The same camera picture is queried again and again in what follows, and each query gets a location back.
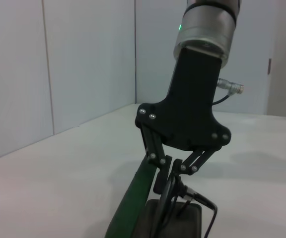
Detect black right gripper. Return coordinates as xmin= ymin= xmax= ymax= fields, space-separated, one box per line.
xmin=135 ymin=47 xmax=232 ymax=193

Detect black glasses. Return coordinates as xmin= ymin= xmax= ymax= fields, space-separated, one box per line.
xmin=157 ymin=171 xmax=218 ymax=238

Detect green glasses case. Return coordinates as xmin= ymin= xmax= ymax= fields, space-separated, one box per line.
xmin=104 ymin=158 xmax=203 ymax=238

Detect right gripper connector with cable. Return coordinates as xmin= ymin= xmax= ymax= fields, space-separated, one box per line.
xmin=212 ymin=77 xmax=246 ymax=106

